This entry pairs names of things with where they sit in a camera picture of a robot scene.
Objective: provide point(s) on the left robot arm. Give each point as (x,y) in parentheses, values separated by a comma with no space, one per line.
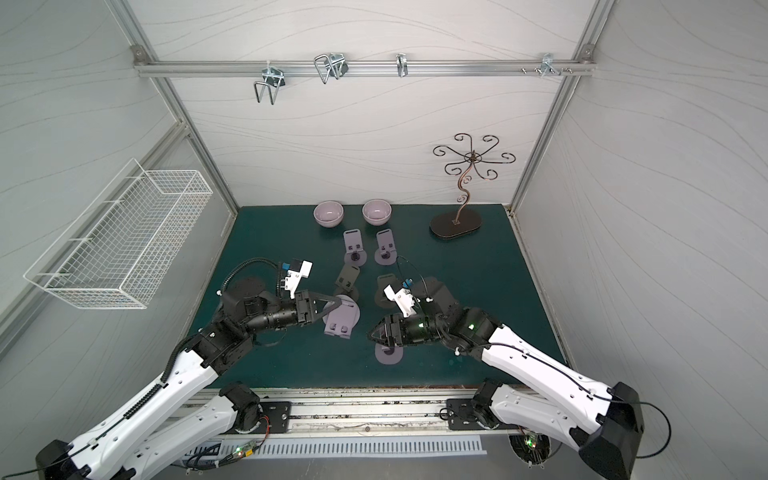
(246,309)

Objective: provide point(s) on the green table mat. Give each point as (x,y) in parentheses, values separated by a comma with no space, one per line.
(485,269)

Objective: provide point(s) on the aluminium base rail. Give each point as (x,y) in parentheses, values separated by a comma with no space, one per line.
(366,414)

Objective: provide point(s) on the left pink bowl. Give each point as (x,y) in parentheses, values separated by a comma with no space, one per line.
(329,214)

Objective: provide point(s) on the white vent strip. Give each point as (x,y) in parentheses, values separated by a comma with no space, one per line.
(370,447)

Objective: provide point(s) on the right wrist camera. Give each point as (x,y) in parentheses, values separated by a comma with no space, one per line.
(403,299)

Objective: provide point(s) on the white wire basket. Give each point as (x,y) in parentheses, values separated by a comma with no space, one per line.
(115,254)

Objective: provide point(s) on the brown metal jewelry stand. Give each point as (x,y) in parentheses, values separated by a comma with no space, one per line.
(471,164)

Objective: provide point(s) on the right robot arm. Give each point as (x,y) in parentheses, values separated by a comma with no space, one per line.
(603,424)

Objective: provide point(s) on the metal double hook middle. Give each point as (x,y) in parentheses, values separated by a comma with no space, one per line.
(331,65)

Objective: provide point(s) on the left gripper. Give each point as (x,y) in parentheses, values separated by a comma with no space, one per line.
(303,309)

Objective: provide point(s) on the aluminium top rail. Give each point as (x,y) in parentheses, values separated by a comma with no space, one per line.
(357,68)

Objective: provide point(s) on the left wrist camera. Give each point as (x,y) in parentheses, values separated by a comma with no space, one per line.
(291,275)

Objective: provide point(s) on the metal double hook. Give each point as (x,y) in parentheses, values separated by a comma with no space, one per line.
(331,65)
(268,87)

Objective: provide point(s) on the pink bowl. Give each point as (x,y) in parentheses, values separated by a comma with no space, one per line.
(377,212)
(329,214)

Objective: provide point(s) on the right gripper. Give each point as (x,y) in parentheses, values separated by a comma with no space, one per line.
(390,332)

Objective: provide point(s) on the purple phone stand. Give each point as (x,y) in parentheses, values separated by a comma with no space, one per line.
(386,253)
(355,253)
(388,356)
(342,320)

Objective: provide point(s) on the right pink bowl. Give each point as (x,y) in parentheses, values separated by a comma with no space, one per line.
(377,212)

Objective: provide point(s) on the metal hook right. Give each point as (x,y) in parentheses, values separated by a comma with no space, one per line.
(546,68)

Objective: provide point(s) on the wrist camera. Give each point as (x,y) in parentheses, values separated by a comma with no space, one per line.
(403,299)
(291,275)

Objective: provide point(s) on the small metal hook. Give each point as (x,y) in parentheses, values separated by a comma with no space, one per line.
(401,65)

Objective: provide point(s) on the metal double hook left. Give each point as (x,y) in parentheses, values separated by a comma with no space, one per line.
(268,87)

